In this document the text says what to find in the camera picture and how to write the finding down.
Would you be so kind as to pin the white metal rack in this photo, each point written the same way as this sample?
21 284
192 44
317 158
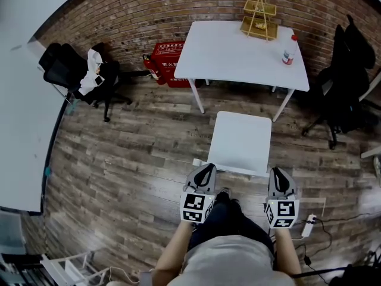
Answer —
56 268

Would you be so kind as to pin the teal broom head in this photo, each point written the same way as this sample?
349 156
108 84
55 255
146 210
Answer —
72 107

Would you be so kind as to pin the teal clip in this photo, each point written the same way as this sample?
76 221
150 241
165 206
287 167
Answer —
48 171

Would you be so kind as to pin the white smartphone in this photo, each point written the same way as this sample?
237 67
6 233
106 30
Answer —
99 80

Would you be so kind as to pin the person's dark trousers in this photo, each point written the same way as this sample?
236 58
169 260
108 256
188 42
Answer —
232 219

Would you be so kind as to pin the person's right forearm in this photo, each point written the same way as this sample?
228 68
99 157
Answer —
287 249

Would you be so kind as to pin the white power strip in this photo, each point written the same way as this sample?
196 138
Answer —
308 225

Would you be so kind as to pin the black high-back office chair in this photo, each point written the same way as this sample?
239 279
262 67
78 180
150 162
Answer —
345 94

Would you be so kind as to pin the white folding table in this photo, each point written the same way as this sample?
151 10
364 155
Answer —
226 58

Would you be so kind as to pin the red fire extinguisher box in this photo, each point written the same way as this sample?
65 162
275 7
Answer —
166 64

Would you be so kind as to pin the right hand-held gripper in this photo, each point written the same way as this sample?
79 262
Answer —
284 211

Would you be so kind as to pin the person's left forearm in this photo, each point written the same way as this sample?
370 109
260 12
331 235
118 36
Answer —
172 249

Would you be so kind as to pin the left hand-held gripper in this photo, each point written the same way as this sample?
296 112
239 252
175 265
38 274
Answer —
195 205

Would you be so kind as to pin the white crumpled cloth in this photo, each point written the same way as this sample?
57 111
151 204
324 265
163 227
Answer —
90 73

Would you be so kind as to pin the red fire extinguisher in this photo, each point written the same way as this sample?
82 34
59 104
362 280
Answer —
156 74

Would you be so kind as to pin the clear plastic bottle red cap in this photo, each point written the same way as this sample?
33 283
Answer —
288 54

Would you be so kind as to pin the yellow snack packet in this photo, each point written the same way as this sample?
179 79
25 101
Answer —
261 25

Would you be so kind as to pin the black mesh office chair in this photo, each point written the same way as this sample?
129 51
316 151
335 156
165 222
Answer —
59 67

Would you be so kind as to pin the white wooden chair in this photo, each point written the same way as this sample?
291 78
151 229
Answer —
241 139

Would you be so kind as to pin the person's grey shirt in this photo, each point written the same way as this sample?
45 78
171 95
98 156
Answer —
229 261

